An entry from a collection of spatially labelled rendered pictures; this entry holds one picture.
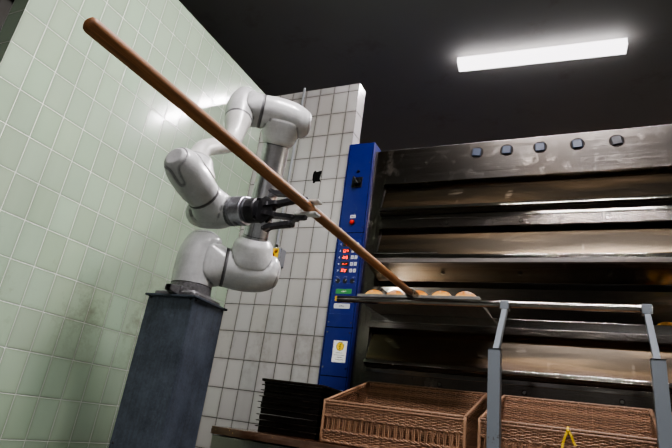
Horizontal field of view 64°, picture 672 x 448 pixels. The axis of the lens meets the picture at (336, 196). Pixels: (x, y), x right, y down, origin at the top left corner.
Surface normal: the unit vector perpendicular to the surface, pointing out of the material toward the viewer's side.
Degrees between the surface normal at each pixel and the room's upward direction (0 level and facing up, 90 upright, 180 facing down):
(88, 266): 90
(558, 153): 90
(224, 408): 90
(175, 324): 90
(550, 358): 70
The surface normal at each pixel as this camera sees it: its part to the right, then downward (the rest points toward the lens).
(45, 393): 0.91, -0.05
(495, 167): -0.40, -0.40
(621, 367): -0.34, -0.69
